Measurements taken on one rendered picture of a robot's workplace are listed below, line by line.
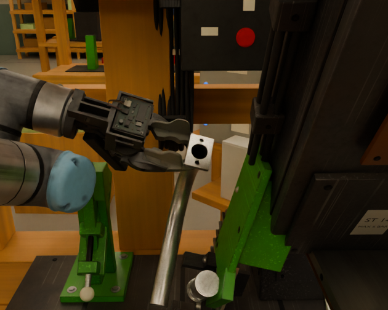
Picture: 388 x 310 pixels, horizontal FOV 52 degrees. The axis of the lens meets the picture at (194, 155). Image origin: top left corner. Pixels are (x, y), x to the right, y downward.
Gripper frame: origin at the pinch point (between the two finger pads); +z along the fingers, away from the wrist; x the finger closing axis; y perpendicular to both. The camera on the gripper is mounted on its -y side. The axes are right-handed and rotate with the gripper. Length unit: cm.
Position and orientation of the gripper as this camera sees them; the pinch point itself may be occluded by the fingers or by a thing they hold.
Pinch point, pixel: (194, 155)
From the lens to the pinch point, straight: 64.3
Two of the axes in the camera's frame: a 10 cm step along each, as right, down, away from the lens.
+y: 2.3, -3.5, -9.1
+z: 9.5, 2.7, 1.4
